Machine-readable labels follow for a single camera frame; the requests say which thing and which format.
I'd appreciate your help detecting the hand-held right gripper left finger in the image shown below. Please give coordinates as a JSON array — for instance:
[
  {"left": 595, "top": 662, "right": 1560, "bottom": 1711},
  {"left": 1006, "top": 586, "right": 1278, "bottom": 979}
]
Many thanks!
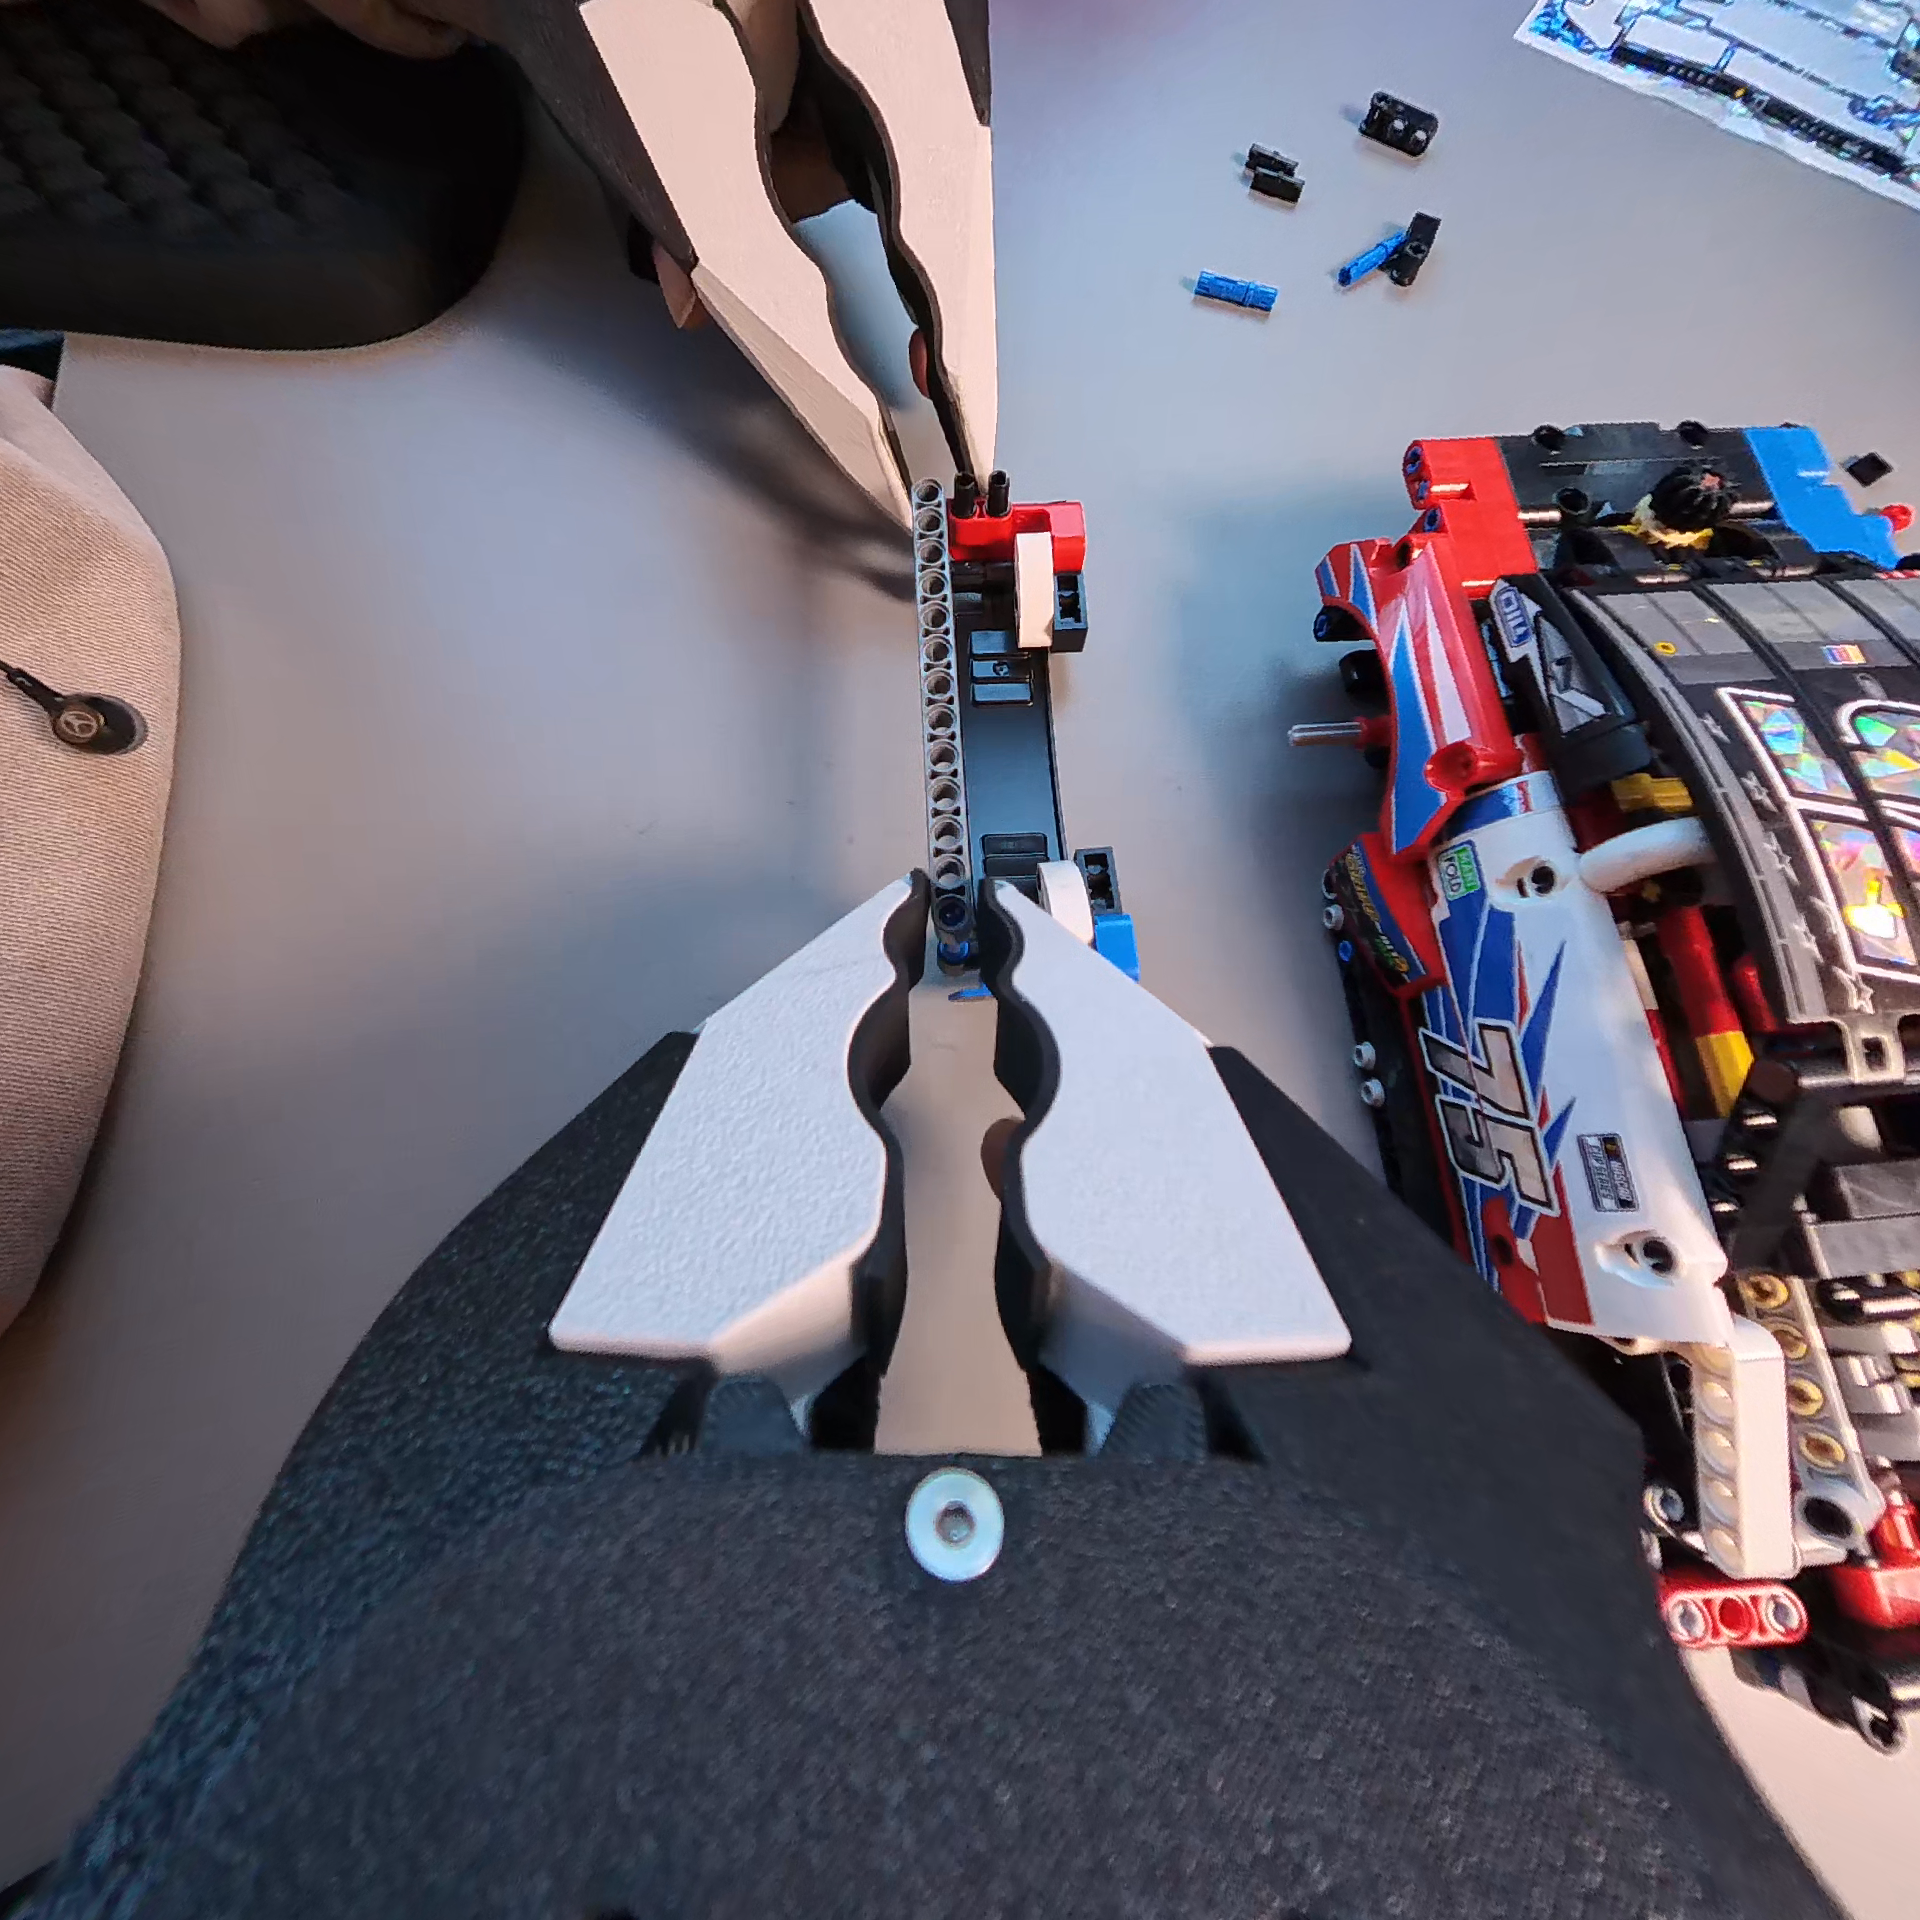
[{"left": 547, "top": 872, "right": 932, "bottom": 1453}]

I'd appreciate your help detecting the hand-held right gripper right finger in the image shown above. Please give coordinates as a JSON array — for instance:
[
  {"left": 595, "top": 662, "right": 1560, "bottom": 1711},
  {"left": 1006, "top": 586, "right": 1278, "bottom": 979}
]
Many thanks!
[{"left": 981, "top": 878, "right": 1355, "bottom": 1453}]

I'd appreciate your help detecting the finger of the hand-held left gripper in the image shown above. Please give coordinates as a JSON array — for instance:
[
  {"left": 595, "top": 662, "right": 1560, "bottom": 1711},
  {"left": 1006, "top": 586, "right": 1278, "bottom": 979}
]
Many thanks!
[
  {"left": 800, "top": 0, "right": 1004, "bottom": 486},
  {"left": 575, "top": 0, "right": 923, "bottom": 528}
]

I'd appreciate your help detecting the red lego piece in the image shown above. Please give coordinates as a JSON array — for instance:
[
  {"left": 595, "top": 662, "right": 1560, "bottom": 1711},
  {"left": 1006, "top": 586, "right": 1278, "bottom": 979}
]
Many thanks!
[{"left": 945, "top": 499, "right": 1088, "bottom": 569}]

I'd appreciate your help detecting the black lego spoiler assembly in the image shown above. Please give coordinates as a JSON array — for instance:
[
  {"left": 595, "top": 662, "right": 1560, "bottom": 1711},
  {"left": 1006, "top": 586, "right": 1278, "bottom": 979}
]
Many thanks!
[{"left": 945, "top": 466, "right": 1143, "bottom": 998}]

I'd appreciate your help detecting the long grey lego beam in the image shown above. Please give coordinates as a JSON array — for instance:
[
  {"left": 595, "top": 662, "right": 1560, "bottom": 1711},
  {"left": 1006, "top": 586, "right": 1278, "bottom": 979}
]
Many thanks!
[{"left": 910, "top": 479, "right": 981, "bottom": 929}]

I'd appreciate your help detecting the red white blue lego car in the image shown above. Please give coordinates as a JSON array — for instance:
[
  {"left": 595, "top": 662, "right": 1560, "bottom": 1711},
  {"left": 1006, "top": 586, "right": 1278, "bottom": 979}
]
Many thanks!
[{"left": 1286, "top": 421, "right": 1920, "bottom": 1757}]

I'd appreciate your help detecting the person's left hand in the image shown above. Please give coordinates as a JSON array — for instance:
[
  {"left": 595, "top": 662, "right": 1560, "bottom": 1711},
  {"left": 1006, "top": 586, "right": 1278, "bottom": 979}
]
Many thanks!
[{"left": 652, "top": 81, "right": 934, "bottom": 398}]

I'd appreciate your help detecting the black wrist rest pad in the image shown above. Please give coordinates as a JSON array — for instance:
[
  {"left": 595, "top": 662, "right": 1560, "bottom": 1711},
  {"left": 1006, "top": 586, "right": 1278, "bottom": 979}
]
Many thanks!
[{"left": 0, "top": 0, "right": 526, "bottom": 349}]

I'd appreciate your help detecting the black connector with blue pin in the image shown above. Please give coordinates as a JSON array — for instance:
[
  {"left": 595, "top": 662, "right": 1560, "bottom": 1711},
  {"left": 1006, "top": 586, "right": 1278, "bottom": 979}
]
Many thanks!
[{"left": 1335, "top": 213, "right": 1443, "bottom": 289}]

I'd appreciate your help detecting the shiny sticker sheet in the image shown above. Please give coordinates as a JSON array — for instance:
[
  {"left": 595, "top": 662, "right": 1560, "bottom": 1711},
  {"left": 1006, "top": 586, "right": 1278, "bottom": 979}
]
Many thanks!
[{"left": 1514, "top": 0, "right": 1920, "bottom": 192}]

